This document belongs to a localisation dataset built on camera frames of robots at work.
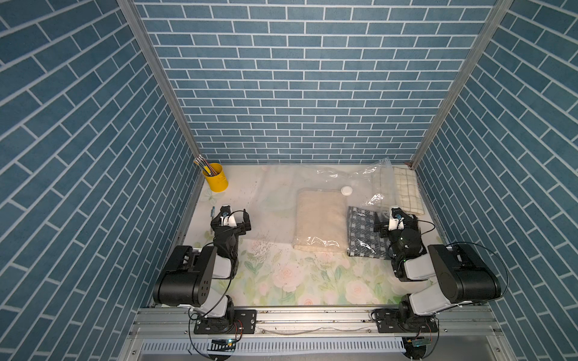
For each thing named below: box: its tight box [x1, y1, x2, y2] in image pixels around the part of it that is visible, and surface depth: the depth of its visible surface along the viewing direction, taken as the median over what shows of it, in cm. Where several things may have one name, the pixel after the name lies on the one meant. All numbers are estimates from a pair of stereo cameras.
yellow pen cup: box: [202, 162, 229, 193], surface depth 107 cm
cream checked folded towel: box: [371, 165, 426, 216], surface depth 107 cm
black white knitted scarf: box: [346, 206, 390, 260], surface depth 91 cm
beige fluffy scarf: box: [293, 188, 348, 253], surface depth 98 cm
